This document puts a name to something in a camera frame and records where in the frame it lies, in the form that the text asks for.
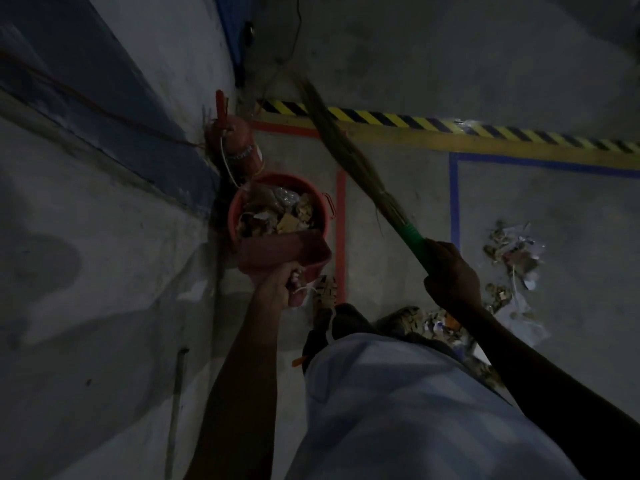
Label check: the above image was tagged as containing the person's right hand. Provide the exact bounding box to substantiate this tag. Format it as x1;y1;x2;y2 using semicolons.
423;239;484;316

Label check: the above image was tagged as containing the person's left hand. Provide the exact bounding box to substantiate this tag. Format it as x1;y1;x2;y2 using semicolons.
254;261;307;309

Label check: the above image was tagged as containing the red dustpan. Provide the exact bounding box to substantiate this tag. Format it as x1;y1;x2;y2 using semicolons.
236;229;333;286

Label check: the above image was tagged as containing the grass broom with green handle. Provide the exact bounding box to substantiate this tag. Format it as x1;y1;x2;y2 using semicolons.
292;75;437;271

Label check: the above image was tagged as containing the person's left forearm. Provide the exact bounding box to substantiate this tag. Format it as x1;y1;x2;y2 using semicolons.
183;293;291;480

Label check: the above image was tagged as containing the person's right forearm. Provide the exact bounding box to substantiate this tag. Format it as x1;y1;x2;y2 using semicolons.
457;295;640;480

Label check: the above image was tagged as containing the person's sandal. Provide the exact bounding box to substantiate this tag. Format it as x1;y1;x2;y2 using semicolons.
313;275;339;311

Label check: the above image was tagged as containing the red plastic bucket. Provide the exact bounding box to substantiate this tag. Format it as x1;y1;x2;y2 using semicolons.
227;172;336;281

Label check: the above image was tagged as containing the pile of trash in bucket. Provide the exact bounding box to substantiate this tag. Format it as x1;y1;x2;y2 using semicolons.
237;183;317;239

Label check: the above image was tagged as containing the red fire extinguisher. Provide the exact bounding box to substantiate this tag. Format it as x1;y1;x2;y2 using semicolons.
205;90;266;181

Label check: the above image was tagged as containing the person's light shirt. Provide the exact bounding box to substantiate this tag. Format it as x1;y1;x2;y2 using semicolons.
285;333;586;480

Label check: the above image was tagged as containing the pile of litter scraps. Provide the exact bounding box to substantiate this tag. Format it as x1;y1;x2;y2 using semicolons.
390;221;551;390

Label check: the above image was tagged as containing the black and yellow hazard tape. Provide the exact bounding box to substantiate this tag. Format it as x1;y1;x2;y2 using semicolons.
256;98;640;155

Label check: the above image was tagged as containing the blue board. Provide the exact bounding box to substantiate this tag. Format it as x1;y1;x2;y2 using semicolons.
212;0;254;88

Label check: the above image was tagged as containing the black hanging cable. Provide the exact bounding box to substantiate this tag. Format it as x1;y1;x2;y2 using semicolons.
260;0;304;90

